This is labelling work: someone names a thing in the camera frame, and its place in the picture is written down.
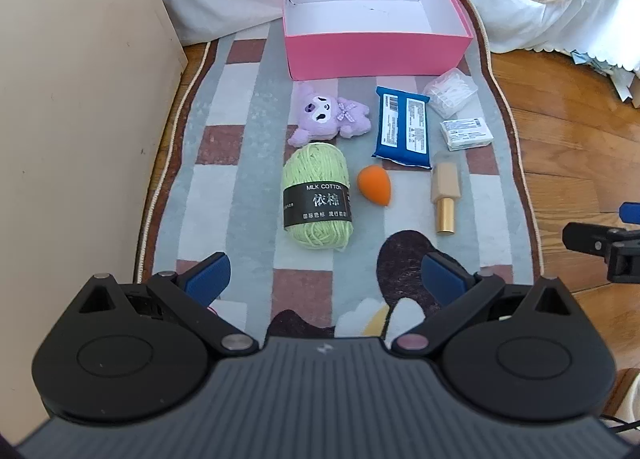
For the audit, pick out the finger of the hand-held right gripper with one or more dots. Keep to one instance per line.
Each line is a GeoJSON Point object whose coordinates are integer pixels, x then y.
{"type": "Point", "coordinates": [600, 244]}
{"type": "Point", "coordinates": [631, 213]}

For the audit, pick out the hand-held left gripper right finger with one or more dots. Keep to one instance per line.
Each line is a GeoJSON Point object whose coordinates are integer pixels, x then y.
{"type": "Point", "coordinates": [442, 279]}

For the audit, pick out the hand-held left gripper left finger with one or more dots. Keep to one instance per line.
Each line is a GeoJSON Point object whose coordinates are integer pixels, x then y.
{"type": "Point", "coordinates": [207, 279]}

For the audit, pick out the orange makeup sponge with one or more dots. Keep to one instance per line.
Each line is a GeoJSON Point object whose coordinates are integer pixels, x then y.
{"type": "Point", "coordinates": [375, 183]}

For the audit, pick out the blue wet wipes packet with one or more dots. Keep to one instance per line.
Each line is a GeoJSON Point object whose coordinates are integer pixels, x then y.
{"type": "Point", "coordinates": [402, 139]}

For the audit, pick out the white rectangular packet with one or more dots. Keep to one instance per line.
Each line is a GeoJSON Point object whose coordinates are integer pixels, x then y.
{"type": "Point", "coordinates": [465, 133]}

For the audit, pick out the green yarn ball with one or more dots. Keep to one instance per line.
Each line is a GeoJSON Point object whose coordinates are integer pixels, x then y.
{"type": "Point", "coordinates": [310, 164]}

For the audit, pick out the clear bag of cotton swabs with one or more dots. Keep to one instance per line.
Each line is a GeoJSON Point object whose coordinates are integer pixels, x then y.
{"type": "Point", "coordinates": [450, 91]}

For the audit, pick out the purple plush toy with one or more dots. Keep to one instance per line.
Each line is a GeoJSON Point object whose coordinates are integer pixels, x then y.
{"type": "Point", "coordinates": [320, 109]}

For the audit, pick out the pink cardboard box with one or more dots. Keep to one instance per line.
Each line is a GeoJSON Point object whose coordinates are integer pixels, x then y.
{"type": "Point", "coordinates": [380, 56]}

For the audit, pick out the checkered rug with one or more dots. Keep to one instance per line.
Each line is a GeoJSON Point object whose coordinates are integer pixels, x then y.
{"type": "Point", "coordinates": [225, 189]}

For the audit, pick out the white papers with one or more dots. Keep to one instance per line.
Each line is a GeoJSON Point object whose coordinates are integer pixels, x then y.
{"type": "Point", "coordinates": [627, 84]}

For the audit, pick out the white rounded object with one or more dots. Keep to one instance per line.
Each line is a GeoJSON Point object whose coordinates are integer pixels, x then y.
{"type": "Point", "coordinates": [629, 404]}

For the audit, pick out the beige cabinet side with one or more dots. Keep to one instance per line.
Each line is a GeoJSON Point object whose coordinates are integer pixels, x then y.
{"type": "Point", "coordinates": [75, 89]}

